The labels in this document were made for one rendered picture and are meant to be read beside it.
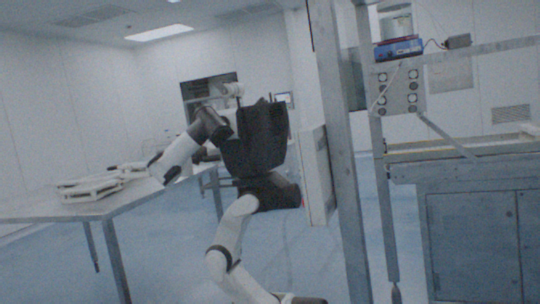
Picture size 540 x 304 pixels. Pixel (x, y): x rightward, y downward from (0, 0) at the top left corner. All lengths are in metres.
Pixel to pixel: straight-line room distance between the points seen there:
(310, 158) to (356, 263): 0.36
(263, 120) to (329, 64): 0.54
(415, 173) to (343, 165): 0.74
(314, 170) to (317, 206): 0.10
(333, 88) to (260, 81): 6.28
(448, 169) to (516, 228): 0.38
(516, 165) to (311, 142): 1.04
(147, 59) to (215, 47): 1.62
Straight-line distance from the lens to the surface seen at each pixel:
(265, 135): 1.48
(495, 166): 1.75
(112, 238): 1.98
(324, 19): 1.03
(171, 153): 1.46
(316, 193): 0.96
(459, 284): 1.99
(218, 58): 7.62
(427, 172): 1.73
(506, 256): 1.94
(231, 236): 1.77
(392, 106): 1.65
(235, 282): 1.87
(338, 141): 1.03
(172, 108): 8.15
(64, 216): 2.12
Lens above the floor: 1.30
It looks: 8 degrees down
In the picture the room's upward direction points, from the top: 9 degrees counter-clockwise
